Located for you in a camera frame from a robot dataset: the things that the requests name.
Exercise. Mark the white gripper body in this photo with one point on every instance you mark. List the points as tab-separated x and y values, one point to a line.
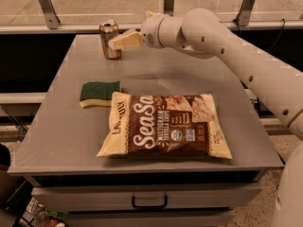
151	29

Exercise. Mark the orange soda can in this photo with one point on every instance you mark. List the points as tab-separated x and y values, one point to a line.
108	30

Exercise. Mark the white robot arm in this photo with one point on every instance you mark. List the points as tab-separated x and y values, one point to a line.
278	85

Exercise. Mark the green and yellow sponge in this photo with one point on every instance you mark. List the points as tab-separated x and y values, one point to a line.
98	93

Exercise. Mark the brown tortilla chips bag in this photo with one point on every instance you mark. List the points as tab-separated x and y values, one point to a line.
168	126

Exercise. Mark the colourful items under table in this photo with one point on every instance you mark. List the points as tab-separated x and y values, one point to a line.
37	215

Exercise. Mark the left metal railing bracket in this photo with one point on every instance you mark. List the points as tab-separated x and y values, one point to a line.
51	19

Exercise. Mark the right metal railing bracket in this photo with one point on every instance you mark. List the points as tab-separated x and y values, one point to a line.
244	15

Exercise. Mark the grey drawer with black handle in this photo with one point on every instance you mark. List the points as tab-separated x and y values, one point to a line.
69	199

